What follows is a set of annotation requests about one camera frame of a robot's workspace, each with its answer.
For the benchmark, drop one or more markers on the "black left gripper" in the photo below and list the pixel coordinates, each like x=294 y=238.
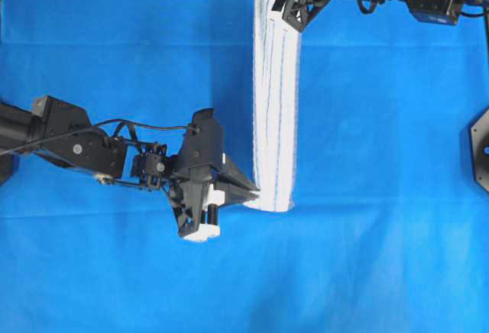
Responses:
x=193 y=172

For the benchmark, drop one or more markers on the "white blue striped towel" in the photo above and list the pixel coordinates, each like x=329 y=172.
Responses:
x=276 y=69

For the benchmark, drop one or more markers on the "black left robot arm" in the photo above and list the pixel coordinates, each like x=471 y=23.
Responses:
x=62 y=134

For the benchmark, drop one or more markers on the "blue table cloth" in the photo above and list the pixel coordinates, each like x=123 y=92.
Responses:
x=389 y=230

